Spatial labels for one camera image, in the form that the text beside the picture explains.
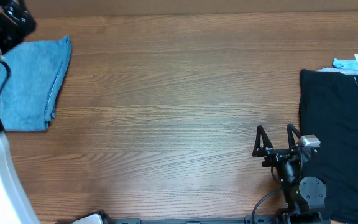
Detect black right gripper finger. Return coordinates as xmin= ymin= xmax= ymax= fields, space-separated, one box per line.
xmin=287 ymin=123 xmax=301 ymax=149
xmin=252 ymin=125 xmax=274 ymax=157

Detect light blue denim jeans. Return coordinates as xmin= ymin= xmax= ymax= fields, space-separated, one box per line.
xmin=0 ymin=35 xmax=72 ymax=132

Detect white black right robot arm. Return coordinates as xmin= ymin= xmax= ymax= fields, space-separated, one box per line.
xmin=244 ymin=124 xmax=331 ymax=224

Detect black garment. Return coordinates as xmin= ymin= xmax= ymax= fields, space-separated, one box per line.
xmin=300 ymin=70 xmax=358 ymax=223

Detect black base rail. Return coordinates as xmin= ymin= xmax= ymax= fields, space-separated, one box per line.
xmin=103 ymin=215 xmax=282 ymax=224

